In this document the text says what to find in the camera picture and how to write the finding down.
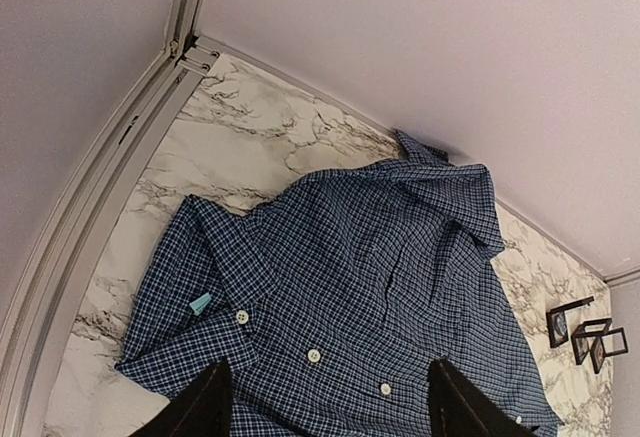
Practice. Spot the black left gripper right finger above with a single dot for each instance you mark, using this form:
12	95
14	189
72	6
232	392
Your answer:
458	408

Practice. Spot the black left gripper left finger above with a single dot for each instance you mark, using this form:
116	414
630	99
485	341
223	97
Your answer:
202	409

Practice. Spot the blue plaid shirt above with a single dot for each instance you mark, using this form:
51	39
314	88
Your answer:
331	301

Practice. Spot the black open display box left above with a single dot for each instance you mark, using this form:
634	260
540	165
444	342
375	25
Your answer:
564	308

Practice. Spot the black open display box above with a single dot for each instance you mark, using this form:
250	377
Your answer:
564	308
584	333
614	343

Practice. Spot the black open display box middle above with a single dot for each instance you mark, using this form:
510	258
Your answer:
584	333

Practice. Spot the black open display box right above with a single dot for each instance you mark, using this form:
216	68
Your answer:
614	343

